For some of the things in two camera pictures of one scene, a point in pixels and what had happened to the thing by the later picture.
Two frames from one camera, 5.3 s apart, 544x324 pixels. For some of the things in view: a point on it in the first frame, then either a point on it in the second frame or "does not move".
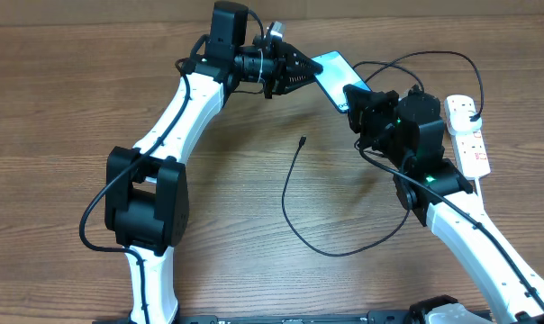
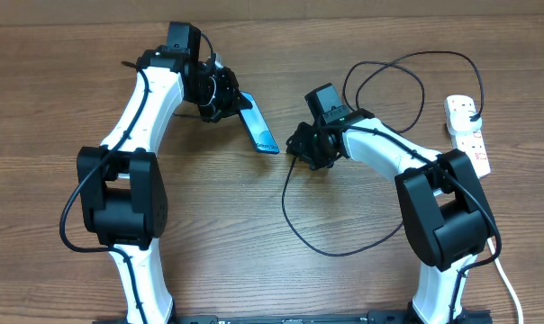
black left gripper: (284, 65) → (231, 103)
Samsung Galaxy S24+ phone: (336, 74) → (259, 131)
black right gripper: (367, 108) → (301, 151)
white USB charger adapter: (460, 121) does not move
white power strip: (468, 149) does not move
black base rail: (388, 317) does not move
